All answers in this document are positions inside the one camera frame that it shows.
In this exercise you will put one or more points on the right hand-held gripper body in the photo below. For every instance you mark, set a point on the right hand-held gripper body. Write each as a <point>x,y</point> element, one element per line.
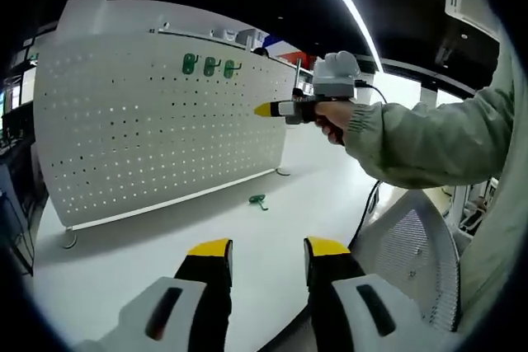
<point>334,84</point>

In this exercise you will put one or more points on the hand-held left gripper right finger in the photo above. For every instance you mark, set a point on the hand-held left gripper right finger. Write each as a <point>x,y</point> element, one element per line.
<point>330,269</point>

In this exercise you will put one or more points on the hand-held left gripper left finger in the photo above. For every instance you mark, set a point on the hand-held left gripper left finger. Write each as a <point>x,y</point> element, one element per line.
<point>206,286</point>

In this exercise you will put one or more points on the green hook assembly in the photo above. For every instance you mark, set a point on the green hook assembly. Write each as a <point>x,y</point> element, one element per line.
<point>257,199</point>
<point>188,64</point>
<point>208,67</point>
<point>229,68</point>

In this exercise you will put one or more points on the white perforated mounting plate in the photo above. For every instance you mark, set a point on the white perforated mounting plate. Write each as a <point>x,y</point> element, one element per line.
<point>144,133</point>

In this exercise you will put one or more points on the person's right hand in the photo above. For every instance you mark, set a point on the person's right hand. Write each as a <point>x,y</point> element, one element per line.
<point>336,115</point>

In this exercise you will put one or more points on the ceiling light strip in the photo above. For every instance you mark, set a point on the ceiling light strip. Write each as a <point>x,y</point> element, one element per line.
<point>350,1</point>

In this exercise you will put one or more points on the white mesh office chair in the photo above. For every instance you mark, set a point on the white mesh office chair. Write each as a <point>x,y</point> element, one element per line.
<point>412,245</point>

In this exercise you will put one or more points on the person's light green jacket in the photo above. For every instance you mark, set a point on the person's light green jacket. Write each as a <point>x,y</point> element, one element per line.
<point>495,253</point>

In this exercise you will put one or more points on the red blue wall banner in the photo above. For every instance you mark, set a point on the red blue wall banner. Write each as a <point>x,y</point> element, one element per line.
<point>288,53</point>

